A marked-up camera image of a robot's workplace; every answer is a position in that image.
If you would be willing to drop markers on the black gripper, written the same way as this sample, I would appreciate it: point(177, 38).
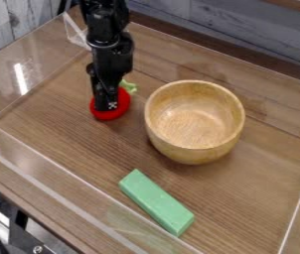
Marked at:
point(111, 64)

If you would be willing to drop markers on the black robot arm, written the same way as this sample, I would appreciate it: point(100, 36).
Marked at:
point(106, 18)

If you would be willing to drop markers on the green rectangular block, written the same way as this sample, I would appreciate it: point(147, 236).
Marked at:
point(164, 209)

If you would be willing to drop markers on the clear acrylic corner bracket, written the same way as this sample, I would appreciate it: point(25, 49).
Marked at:
point(75, 34)

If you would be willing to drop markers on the red plush strawberry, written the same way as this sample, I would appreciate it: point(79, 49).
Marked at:
point(126, 90)

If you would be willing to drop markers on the clear acrylic front barrier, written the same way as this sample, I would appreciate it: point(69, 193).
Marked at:
point(81, 214)

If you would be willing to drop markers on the wooden bowl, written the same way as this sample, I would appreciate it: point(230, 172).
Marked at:
point(194, 120)

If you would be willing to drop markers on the black table leg bracket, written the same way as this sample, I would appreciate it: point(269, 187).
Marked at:
point(20, 238)

